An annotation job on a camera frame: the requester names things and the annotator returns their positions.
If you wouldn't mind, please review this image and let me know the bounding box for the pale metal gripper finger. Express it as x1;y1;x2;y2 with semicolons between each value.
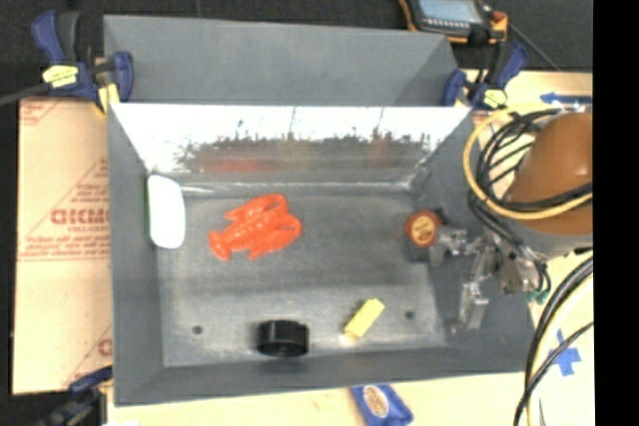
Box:
450;283;491;334
428;227;473;266

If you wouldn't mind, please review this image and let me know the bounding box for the small jar with brown lid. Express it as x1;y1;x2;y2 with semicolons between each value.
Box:
403;210;443;247

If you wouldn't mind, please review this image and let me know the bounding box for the pale yellow small block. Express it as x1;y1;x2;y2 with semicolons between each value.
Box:
341;297;386;342

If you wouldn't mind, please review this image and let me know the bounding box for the grey metal bin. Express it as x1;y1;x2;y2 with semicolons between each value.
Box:
102;13;538;406

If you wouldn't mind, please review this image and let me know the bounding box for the orange toy lobster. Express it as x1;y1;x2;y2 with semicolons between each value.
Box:
207;193;304;261

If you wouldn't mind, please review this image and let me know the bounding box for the white oval soap bar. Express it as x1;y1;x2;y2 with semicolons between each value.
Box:
147;174;187;250

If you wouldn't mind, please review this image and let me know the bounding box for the brown cardboard board, red print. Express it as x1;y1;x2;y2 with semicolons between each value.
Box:
10;96;116;396

